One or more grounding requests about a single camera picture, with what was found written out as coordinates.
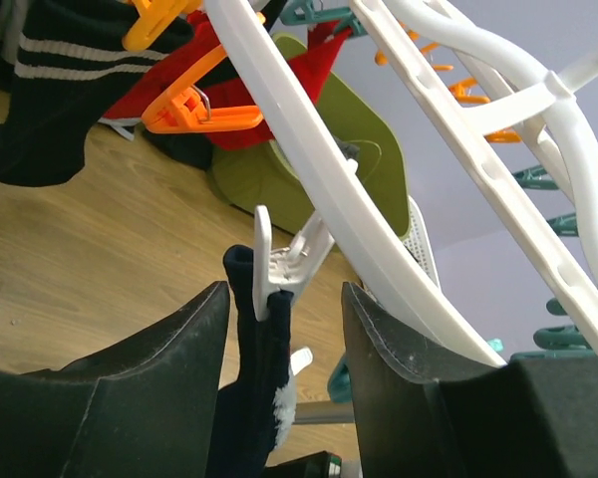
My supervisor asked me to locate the orange clothes clip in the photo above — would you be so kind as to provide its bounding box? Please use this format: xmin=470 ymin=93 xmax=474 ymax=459
xmin=123 ymin=0 xmax=203 ymax=52
xmin=142 ymin=45 xmax=263 ymax=133
xmin=448 ymin=77 xmax=490 ymax=105

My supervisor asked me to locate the red sock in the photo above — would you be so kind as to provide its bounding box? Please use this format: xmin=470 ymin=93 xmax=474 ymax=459
xmin=102 ymin=9 xmax=280 ymax=153
xmin=288 ymin=21 xmax=353 ymax=104

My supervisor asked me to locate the white perforated plastic basket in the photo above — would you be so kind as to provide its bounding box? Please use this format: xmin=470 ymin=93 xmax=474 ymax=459
xmin=403 ymin=196 xmax=441 ymax=288

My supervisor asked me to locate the silver white clothes rack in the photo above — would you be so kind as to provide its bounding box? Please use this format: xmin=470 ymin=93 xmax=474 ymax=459
xmin=288 ymin=346 xmax=355 ymax=478

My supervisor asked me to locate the teal clothes clip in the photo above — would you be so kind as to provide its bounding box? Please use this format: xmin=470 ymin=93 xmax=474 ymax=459
xmin=279 ymin=0 xmax=367 ymax=37
xmin=327 ymin=354 xmax=352 ymax=403

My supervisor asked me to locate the olive green plastic bin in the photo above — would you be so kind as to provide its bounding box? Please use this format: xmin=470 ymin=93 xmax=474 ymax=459
xmin=217 ymin=24 xmax=402 ymax=249

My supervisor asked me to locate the white clothes clip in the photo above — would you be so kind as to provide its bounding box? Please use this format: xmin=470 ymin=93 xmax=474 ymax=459
xmin=252 ymin=205 xmax=335 ymax=322

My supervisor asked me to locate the white round clip hanger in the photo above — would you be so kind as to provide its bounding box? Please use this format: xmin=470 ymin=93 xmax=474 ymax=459
xmin=206 ymin=1 xmax=598 ymax=365

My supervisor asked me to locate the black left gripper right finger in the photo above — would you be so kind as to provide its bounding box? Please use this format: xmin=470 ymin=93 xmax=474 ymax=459
xmin=341 ymin=283 xmax=598 ymax=477

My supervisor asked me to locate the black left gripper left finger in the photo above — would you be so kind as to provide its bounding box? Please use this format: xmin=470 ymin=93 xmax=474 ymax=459
xmin=0 ymin=282 xmax=229 ymax=477

